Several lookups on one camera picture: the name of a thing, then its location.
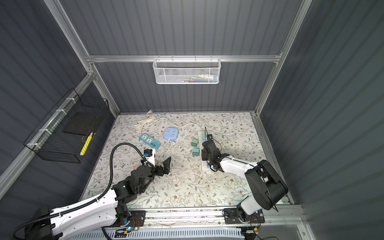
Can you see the yellow marker pen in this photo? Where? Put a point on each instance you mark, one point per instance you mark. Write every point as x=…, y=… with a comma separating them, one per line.
x=86, y=144

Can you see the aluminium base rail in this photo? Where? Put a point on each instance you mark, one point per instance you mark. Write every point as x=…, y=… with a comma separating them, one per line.
x=218, y=216

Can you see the white wire basket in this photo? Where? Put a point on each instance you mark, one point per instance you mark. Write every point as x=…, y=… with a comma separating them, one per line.
x=168, y=72

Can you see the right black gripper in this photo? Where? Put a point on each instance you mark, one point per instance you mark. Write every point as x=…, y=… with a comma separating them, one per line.
x=204, y=155

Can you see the long white power strip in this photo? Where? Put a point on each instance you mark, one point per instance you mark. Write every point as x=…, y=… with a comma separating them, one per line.
x=204, y=163

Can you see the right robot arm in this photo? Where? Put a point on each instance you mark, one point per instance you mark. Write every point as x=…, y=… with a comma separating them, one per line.
x=266, y=185

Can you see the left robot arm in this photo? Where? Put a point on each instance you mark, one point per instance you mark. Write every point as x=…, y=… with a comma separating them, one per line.
x=101, y=211

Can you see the teal plug adapter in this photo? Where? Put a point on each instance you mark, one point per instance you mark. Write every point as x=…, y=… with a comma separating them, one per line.
x=196, y=152

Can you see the white vented cover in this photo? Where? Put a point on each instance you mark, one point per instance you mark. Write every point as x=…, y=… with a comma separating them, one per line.
x=220, y=233

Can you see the teal small power strip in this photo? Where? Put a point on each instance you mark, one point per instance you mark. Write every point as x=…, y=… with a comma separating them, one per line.
x=152, y=143

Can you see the green plug adapter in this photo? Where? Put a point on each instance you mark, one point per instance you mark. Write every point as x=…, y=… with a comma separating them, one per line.
x=204, y=137
x=194, y=143

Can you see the black wire basket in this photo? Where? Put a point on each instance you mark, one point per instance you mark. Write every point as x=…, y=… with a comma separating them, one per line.
x=62, y=136

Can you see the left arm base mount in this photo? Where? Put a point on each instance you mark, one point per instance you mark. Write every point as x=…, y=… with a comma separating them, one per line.
x=133, y=219

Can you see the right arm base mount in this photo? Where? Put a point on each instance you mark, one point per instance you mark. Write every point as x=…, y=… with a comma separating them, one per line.
x=234, y=216

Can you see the pens in white basket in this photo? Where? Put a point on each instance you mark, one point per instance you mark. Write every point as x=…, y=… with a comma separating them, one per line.
x=210, y=79

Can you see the blue square power socket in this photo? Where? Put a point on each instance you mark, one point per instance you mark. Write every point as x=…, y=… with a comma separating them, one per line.
x=171, y=134

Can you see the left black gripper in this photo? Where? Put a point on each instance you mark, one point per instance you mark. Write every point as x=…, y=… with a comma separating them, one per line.
x=165, y=169

